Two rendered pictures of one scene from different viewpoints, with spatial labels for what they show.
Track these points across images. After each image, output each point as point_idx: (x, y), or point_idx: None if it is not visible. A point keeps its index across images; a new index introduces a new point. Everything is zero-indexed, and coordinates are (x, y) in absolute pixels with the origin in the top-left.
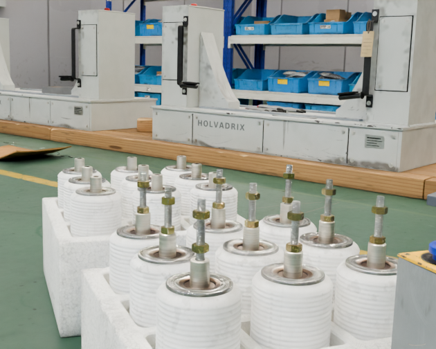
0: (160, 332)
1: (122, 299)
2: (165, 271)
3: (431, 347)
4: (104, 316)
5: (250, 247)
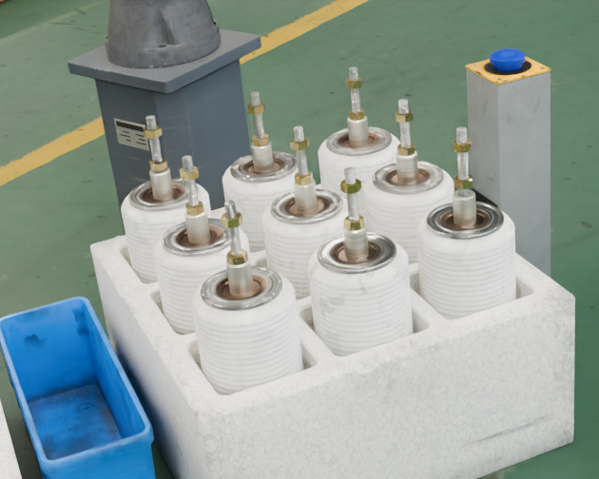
0: (496, 280)
1: (337, 355)
2: (406, 255)
3: (543, 131)
4: (381, 370)
5: (317, 203)
